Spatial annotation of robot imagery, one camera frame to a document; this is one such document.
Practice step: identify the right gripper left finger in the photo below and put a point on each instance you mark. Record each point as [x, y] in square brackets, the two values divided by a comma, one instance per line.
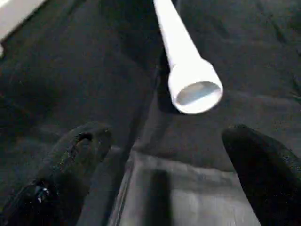
[56, 183]

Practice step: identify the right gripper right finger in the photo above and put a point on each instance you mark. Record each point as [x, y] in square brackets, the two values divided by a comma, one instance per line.
[268, 183]

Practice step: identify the white plastic table leg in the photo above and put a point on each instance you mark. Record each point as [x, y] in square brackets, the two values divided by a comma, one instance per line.
[188, 66]

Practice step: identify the white plastic table top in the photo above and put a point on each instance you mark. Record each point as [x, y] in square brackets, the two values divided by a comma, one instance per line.
[16, 14]

